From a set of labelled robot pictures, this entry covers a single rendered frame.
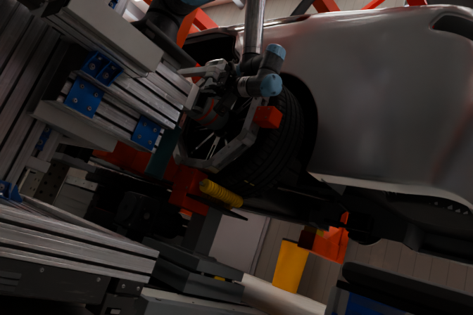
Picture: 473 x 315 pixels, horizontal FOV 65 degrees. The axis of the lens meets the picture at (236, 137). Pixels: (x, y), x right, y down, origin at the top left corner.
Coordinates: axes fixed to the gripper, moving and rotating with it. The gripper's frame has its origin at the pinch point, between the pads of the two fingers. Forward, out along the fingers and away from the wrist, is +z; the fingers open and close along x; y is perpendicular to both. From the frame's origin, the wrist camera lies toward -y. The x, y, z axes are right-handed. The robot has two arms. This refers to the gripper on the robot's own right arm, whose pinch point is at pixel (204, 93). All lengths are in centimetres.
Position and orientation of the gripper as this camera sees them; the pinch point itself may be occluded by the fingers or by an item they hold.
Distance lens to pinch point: 149.3
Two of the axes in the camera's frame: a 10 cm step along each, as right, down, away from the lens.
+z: -7.3, -0.5, 6.8
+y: 3.2, -9.0, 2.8
